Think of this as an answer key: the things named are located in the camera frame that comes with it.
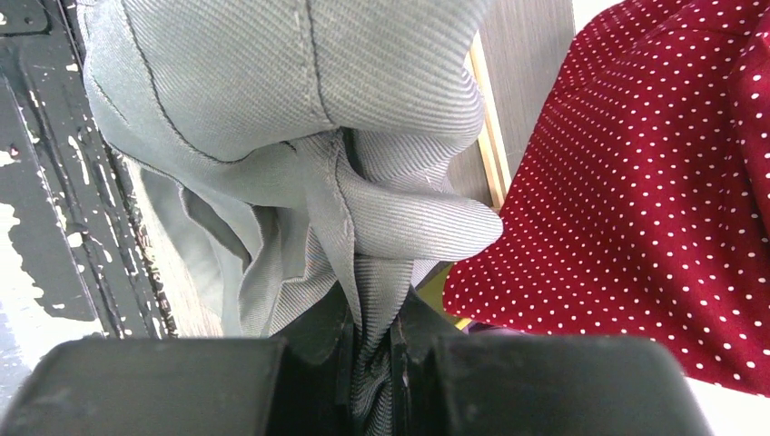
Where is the wooden clothes rack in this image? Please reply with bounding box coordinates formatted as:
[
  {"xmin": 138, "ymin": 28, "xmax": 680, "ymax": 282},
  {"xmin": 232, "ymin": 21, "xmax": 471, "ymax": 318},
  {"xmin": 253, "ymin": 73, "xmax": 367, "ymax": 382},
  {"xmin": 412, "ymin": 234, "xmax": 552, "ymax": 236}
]
[{"xmin": 465, "ymin": 33, "xmax": 512, "ymax": 211}]

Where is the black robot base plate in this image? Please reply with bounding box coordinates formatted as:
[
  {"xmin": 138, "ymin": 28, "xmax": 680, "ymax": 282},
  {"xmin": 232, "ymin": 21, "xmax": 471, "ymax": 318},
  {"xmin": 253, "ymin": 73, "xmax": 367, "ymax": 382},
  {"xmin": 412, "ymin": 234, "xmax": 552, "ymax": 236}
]
[{"xmin": 1, "ymin": 1, "xmax": 176, "ymax": 339}]

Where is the red polka dot skirt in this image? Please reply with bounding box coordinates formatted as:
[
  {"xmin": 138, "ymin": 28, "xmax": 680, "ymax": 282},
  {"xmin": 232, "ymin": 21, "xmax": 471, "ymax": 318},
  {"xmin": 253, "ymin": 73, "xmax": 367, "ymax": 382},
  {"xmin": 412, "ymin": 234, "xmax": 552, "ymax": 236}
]
[{"xmin": 443, "ymin": 0, "xmax": 769, "ymax": 396}]

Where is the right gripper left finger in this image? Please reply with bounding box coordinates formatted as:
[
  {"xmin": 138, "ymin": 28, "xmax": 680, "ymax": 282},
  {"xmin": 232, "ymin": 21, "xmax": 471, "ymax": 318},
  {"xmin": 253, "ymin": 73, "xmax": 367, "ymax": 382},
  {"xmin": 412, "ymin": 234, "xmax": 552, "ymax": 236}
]
[{"xmin": 1, "ymin": 286, "xmax": 353, "ymax": 435}]

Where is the olive green plastic basket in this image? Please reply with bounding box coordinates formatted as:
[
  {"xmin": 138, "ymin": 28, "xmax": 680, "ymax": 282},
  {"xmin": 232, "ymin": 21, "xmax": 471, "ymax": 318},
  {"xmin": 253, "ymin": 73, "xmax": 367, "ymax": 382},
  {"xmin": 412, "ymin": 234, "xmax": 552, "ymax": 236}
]
[{"xmin": 417, "ymin": 263, "xmax": 471, "ymax": 334}]

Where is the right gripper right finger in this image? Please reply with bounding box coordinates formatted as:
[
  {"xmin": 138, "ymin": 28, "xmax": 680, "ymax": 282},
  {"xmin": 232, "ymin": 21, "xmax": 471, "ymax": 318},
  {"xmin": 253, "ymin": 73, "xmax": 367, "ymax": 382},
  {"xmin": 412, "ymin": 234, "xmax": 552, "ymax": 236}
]
[{"xmin": 390, "ymin": 292, "xmax": 710, "ymax": 435}]

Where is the grey skirt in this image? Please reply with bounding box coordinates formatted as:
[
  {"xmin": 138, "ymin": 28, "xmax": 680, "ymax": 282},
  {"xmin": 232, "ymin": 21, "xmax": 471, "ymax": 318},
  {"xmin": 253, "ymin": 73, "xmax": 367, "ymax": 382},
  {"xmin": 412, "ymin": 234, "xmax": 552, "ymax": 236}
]
[{"xmin": 76, "ymin": 1, "xmax": 503, "ymax": 435}]

